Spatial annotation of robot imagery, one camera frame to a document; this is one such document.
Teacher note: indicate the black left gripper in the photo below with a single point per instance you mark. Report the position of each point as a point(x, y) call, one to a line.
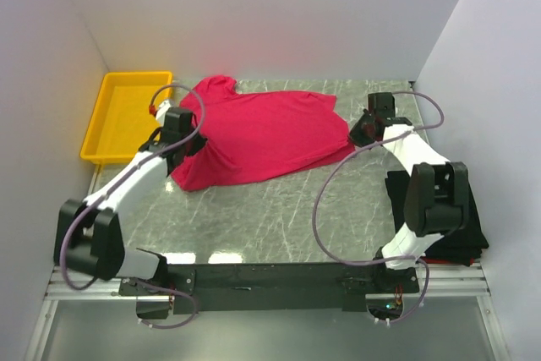
point(199, 141)

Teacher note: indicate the folded black t shirt stack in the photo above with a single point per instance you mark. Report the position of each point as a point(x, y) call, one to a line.
point(468, 242)

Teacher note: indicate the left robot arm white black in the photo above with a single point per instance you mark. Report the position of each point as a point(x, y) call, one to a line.
point(89, 236)

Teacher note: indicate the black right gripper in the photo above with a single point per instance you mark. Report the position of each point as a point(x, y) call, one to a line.
point(355, 134)

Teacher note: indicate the red t shirt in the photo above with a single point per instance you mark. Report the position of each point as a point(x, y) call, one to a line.
point(255, 137)

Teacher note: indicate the folded red shirt under stack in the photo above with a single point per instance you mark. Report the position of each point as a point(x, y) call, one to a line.
point(435, 261)

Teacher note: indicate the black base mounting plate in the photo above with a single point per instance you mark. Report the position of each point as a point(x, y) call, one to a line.
point(237, 287)

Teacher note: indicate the yellow plastic tray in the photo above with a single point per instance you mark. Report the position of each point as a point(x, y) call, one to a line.
point(120, 122)

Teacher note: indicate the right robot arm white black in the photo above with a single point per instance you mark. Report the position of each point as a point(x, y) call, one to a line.
point(437, 197)

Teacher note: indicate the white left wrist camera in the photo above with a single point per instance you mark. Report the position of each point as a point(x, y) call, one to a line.
point(159, 112)

